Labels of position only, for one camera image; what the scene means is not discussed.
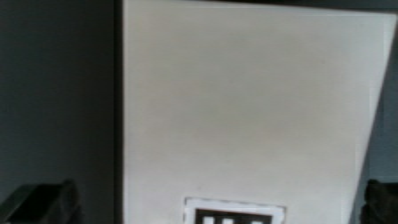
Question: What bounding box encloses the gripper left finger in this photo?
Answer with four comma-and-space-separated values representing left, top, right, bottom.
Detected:
0, 179, 84, 224

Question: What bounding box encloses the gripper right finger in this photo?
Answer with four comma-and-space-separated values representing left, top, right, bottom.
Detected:
363, 179, 398, 224

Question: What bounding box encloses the small white cabinet top block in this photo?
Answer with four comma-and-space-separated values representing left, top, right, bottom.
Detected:
123, 0, 398, 224

